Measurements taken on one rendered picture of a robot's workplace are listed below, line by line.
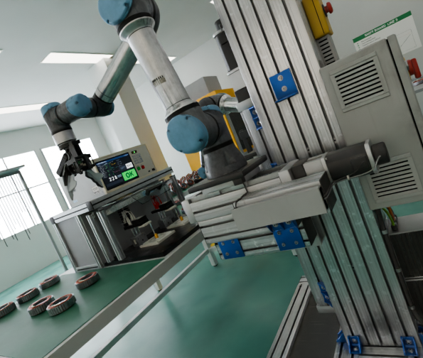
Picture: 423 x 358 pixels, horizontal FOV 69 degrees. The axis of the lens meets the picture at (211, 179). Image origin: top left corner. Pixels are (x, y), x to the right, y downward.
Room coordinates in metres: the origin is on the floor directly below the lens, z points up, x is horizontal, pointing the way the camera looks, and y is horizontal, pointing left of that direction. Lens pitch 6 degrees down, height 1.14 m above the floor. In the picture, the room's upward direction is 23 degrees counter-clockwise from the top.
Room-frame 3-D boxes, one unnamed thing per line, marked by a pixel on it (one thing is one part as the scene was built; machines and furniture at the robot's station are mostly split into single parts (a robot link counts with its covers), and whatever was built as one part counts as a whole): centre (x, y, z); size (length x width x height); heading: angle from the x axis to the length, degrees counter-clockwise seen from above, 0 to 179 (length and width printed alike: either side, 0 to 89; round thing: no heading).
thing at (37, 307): (1.38, 0.93, 0.77); 0.11 x 0.11 x 0.04
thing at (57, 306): (1.27, 0.78, 0.77); 0.11 x 0.11 x 0.04
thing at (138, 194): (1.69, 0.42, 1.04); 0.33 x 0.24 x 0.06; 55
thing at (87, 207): (1.98, 0.60, 1.09); 0.68 x 0.44 x 0.05; 145
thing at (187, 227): (1.81, 0.35, 0.76); 0.64 x 0.47 x 0.02; 145
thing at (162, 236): (1.70, 0.40, 0.78); 0.15 x 0.15 x 0.01; 55
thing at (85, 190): (2.00, 0.59, 1.22); 0.44 x 0.39 x 0.20; 145
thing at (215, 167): (1.08, -0.06, 1.09); 0.15 x 0.15 x 0.10
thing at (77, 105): (1.15, 0.34, 1.45); 0.11 x 0.11 x 0.08; 64
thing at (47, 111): (1.18, 0.44, 1.45); 0.09 x 0.08 x 0.11; 64
